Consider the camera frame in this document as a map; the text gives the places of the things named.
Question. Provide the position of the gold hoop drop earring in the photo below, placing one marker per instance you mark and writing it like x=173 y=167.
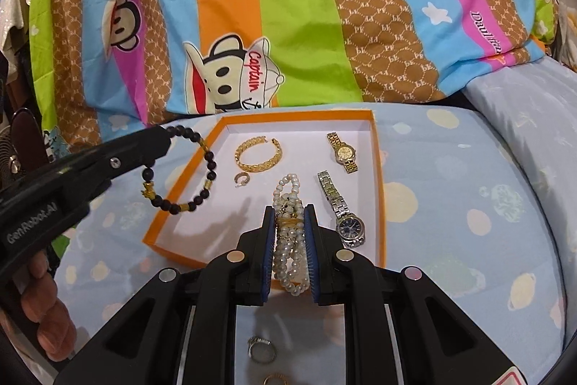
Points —
x=276 y=379

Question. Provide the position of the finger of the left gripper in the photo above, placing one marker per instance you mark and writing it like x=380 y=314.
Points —
x=107 y=161

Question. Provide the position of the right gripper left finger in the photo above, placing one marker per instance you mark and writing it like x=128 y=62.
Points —
x=240 y=277

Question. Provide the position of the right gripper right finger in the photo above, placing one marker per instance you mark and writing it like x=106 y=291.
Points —
x=341 y=276

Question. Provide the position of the black standing fan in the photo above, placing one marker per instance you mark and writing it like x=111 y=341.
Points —
x=22 y=147

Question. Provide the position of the gold dial wristwatch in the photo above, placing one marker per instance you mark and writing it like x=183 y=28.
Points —
x=344 y=154

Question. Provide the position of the silver blue dial wristwatch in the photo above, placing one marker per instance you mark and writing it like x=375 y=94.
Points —
x=349 y=226

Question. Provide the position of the light blue folded blanket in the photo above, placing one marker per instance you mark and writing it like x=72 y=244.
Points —
x=533 y=108

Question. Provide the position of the colourful monkey print quilt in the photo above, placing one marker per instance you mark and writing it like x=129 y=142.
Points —
x=106 y=68

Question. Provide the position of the blue planet print bedsheet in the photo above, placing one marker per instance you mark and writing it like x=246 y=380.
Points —
x=456 y=205

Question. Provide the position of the orange jewelry box tray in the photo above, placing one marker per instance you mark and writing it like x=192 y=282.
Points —
x=253 y=153

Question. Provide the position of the left hand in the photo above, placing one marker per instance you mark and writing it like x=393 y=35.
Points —
x=38 y=296

